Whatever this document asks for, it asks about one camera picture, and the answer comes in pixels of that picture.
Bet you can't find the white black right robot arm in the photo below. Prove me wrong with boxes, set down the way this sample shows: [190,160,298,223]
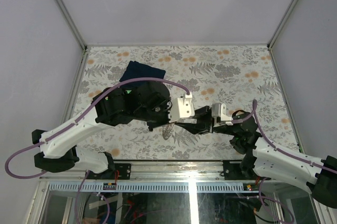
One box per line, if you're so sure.
[170,104,336,208]

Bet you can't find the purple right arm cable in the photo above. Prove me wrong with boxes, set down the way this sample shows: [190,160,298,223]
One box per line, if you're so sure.
[231,99,337,175]

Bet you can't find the metal keyring with yellow grip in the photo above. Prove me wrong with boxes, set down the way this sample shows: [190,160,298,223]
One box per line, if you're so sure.
[162,123,175,140]

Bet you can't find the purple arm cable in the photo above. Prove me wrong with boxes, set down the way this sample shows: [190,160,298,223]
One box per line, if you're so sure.
[231,99,337,175]
[5,77,192,179]

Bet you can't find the floral patterned table mat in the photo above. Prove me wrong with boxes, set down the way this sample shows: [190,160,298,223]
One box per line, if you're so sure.
[72,45,299,160]

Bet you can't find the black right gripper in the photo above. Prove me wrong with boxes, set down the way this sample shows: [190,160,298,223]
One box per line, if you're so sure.
[175,105,237,136]

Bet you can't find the aluminium front rail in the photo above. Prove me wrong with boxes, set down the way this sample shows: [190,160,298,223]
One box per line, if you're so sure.
[39,159,264,182]

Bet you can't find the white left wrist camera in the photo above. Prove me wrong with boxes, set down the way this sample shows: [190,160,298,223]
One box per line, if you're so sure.
[168,94,195,123]

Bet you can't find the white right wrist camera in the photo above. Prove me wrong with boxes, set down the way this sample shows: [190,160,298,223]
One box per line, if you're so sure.
[211,103,233,126]

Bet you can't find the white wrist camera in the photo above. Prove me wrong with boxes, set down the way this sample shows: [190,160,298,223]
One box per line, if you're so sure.
[168,94,195,123]
[211,103,233,126]

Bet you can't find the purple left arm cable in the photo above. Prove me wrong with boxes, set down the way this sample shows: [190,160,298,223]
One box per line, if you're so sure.
[5,77,192,179]

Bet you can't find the dark navy folded cloth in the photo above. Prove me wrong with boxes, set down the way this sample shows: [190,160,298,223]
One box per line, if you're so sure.
[120,61,166,82]

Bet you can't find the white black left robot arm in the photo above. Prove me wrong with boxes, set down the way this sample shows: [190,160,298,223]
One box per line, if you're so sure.
[32,81,176,179]

